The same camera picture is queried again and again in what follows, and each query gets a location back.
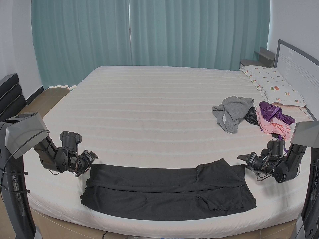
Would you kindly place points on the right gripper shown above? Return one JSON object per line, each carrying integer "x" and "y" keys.
{"x": 256, "y": 165}

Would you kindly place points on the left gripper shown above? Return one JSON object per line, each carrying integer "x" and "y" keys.
{"x": 82, "y": 164}

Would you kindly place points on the black T-shirt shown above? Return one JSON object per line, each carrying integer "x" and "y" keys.
{"x": 154, "y": 195}

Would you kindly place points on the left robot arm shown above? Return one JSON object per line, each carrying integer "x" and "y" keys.
{"x": 22, "y": 133}

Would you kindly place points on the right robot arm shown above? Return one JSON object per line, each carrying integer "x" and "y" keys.
{"x": 289, "y": 163}

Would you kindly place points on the bed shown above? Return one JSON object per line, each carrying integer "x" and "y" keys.
{"x": 149, "y": 108}

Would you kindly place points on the pink garment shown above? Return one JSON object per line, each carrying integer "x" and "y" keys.
{"x": 268, "y": 127}

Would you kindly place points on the black shiny garment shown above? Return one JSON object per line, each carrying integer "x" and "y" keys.
{"x": 251, "y": 117}

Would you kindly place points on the grey garment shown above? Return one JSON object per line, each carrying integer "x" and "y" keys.
{"x": 234, "y": 109}

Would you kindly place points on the purple garment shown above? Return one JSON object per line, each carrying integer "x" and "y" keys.
{"x": 270, "y": 111}

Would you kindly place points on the white printed pillow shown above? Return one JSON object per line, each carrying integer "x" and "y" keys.
{"x": 274, "y": 83}

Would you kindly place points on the black chest of drawers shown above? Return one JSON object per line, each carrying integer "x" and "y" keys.
{"x": 11, "y": 94}

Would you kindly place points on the grey bedside table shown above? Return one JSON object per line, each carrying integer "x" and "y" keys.
{"x": 263, "y": 56}

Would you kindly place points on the blue-green curtain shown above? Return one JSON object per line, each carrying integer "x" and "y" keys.
{"x": 82, "y": 28}
{"x": 199, "y": 24}

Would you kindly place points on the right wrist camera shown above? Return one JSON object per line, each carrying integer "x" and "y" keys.
{"x": 253, "y": 155}

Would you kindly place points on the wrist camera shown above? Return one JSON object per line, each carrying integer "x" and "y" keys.
{"x": 253, "y": 155}
{"x": 94, "y": 157}

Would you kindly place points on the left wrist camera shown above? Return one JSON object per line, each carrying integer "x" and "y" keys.
{"x": 94, "y": 157}

